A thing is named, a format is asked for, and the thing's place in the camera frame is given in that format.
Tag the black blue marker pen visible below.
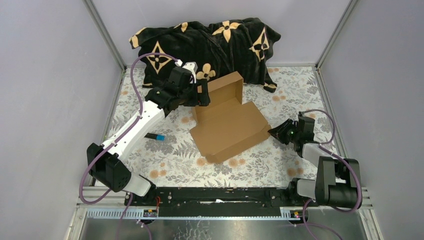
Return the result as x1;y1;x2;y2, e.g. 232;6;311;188
144;133;165;141

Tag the floral patterned table mat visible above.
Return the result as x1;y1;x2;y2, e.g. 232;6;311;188
94;66;348;188

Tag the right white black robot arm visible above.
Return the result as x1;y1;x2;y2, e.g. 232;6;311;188
268;112;363;212

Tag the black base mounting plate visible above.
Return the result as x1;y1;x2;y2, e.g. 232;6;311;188
124;187;307;218

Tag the brown cardboard box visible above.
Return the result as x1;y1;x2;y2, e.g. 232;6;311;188
190;71;271;164

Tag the aluminium frame rail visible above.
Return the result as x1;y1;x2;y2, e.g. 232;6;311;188
76;185;374;221

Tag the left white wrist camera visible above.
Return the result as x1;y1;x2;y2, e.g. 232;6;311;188
182;62;198;84

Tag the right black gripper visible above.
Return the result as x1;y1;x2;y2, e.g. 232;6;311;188
267;118;300;146

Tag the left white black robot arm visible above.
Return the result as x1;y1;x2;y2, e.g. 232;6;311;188
87;62;210;206

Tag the black blanket with tan flowers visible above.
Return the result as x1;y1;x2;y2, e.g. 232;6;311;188
128;17;281;93

